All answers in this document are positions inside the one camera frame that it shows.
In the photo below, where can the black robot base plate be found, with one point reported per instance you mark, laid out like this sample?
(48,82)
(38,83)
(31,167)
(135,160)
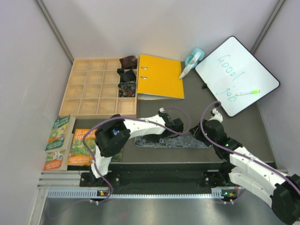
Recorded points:
(200,174)

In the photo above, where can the grey blue patterned tie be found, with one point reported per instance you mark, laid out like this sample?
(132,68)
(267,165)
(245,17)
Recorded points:
(179,142)

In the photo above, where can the aluminium frame rail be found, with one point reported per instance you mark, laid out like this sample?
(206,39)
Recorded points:
(67,185)

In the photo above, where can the dark red rolled tie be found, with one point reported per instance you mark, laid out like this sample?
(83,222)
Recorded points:
(129,62)

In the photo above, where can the green whiteboard marker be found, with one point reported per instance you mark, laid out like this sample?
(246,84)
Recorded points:
(248,93)

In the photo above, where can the wooden compartment tray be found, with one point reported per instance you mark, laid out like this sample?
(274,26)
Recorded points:
(92,91)

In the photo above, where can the dark blue striped rolled tie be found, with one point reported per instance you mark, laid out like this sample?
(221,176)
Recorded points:
(126,76)

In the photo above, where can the green children's book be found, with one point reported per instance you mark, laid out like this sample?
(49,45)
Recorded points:
(60,134)

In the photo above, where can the teal white cat-ear headphones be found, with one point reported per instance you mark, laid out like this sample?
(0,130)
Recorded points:
(192,61)

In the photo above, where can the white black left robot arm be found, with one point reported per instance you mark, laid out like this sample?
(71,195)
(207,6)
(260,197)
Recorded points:
(112,136)

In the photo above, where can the yellow ring binder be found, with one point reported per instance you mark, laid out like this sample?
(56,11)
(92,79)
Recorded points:
(158,78)

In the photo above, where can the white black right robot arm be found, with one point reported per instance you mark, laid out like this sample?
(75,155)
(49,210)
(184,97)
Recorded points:
(278,190)

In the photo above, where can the blue Animal Farm book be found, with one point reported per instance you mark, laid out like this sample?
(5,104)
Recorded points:
(118,157)

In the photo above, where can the floral rolled tie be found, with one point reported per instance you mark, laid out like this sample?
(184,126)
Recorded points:
(127,89)

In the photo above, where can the white whiteboard black frame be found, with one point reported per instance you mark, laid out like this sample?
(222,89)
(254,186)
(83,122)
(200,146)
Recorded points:
(230,69)

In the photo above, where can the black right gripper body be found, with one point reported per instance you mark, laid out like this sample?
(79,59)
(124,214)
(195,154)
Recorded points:
(212,139)

